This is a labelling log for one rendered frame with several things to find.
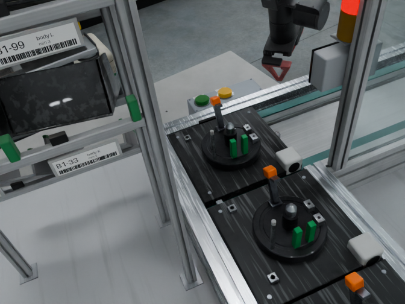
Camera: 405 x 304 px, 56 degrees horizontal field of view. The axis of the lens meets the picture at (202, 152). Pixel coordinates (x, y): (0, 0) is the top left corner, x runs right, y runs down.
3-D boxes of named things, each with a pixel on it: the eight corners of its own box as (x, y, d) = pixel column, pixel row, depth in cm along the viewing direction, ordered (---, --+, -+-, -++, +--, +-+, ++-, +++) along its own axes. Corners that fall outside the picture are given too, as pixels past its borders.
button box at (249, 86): (188, 115, 113) (186, 98, 109) (252, 93, 118) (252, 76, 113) (197, 129, 108) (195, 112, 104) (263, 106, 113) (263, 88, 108)
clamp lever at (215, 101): (216, 126, 94) (209, 97, 91) (223, 124, 94) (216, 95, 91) (221, 131, 90) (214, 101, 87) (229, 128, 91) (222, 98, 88)
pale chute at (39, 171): (20, 184, 87) (15, 164, 87) (78, 171, 89) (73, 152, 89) (-49, 195, 60) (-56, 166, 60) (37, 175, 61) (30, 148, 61)
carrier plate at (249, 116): (169, 140, 99) (167, 134, 97) (252, 111, 104) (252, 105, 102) (205, 208, 82) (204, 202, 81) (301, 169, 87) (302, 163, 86)
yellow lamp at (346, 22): (330, 34, 68) (334, 7, 65) (353, 26, 69) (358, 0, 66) (348, 46, 65) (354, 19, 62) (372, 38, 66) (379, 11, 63)
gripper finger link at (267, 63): (297, 67, 97) (297, 38, 89) (290, 88, 93) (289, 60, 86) (271, 64, 99) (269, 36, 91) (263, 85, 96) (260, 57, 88)
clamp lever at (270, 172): (268, 201, 76) (261, 167, 73) (277, 197, 77) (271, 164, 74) (277, 209, 73) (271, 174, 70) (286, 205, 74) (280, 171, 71)
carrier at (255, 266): (208, 213, 81) (202, 174, 72) (305, 174, 86) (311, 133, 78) (264, 318, 65) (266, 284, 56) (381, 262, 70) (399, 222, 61)
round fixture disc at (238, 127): (193, 140, 95) (192, 134, 93) (243, 122, 98) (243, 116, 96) (216, 178, 85) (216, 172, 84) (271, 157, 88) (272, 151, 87)
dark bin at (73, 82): (55, 98, 75) (43, 60, 73) (121, 84, 77) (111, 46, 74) (12, 137, 49) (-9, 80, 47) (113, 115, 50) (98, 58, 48)
